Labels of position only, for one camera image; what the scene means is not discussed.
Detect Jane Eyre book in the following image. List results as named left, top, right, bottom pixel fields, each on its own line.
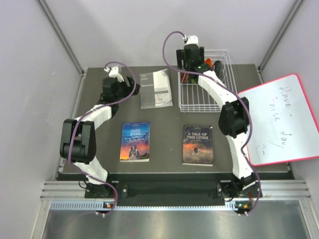
left=120, top=121, right=150, bottom=162

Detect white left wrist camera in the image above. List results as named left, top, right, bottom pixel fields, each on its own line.
left=109, top=65, right=124, bottom=82

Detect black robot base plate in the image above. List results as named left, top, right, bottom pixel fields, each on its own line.
left=84, top=181, right=262, bottom=199

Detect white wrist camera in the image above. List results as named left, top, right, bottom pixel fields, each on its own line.
left=183, top=35, right=199, bottom=46
left=109, top=65, right=124, bottom=82

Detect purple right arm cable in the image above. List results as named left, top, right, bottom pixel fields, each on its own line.
left=162, top=31, right=262, bottom=216

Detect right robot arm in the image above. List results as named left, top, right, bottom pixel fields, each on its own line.
left=176, top=43, right=256, bottom=198

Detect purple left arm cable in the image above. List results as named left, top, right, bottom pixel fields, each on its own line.
left=67, top=61, right=140, bottom=216

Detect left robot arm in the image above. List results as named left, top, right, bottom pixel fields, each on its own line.
left=59, top=76, right=139, bottom=198

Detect aluminium front rail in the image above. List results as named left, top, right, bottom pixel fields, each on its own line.
left=40, top=180, right=311, bottom=213

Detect red floral plate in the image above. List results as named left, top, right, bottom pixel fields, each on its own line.
left=180, top=71, right=191, bottom=84

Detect Tale of Two Cities book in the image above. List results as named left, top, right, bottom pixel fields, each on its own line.
left=182, top=125, right=214, bottom=166

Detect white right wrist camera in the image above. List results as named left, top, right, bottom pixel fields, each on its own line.
left=183, top=35, right=199, bottom=46

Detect black plate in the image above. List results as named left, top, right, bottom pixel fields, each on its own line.
left=213, top=60, right=223, bottom=78

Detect Canon setup guide booklet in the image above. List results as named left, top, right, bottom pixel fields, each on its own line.
left=140, top=69, right=173, bottom=109

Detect white wire dish rack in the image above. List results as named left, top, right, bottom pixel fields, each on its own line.
left=178, top=49, right=237, bottom=113

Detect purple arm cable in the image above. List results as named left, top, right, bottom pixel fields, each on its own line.
left=162, top=31, right=262, bottom=216
left=67, top=61, right=140, bottom=216

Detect orange plate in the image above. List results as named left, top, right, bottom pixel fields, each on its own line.
left=205, top=58, right=213, bottom=67

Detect pink framed whiteboard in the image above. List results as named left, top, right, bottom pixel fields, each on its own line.
left=239, top=74, right=319, bottom=166

